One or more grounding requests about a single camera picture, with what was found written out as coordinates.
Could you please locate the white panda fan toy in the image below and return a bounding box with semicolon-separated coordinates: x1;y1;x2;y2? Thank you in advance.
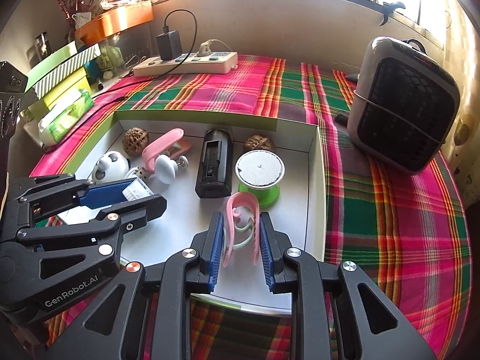
92;150;130;185

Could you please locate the pink plastic clip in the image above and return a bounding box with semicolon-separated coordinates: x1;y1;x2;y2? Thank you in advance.
223;192;260;267

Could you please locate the small white round knob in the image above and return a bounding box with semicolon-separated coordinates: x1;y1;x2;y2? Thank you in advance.
154;154;189;185

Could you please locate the pink oblong eraser block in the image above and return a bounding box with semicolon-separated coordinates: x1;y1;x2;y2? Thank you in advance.
142;127;192;173

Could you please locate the green shallow cardboard box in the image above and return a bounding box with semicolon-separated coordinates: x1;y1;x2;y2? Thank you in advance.
37;110;326;315

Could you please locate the large brown walnut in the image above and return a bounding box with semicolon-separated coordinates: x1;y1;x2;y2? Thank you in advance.
122;127;150;156

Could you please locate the black battery charger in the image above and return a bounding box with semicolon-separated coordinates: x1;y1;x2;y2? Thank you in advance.
195;128;233;198

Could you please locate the green spool with white lid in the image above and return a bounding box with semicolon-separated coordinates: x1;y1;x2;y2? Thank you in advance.
234;150;285;209

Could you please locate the green tissue pack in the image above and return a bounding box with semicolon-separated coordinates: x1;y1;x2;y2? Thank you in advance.
38;88;95;147

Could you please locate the small brown walnut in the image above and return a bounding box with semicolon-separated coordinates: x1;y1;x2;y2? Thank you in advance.
243;134;277;153

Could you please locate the striped white box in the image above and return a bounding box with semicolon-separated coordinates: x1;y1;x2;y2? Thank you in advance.
32;44;101;99

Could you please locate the yellow green boxes stack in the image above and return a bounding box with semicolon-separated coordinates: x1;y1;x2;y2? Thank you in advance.
20;41;91;122

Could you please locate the black power adapter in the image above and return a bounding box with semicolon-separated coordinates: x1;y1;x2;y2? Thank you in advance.
156;30;182;61

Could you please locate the orange box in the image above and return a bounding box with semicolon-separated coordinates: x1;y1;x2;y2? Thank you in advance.
75;1;153;46

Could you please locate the beige power strip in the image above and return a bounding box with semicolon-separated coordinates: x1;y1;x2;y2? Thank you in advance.
133;52;238;77

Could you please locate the white plug on strip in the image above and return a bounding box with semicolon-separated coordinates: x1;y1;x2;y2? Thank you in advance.
197;38;232;58

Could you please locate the grey black space heater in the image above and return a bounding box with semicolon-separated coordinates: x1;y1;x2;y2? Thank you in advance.
346;37;461;175

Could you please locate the black window latch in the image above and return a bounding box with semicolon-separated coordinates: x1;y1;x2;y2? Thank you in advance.
380;2;406;26

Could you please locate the white usb cable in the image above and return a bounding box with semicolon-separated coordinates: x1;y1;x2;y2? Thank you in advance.
125;166;155;183

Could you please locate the black charging cable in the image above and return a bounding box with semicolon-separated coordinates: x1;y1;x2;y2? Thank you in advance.
91;9;199;103

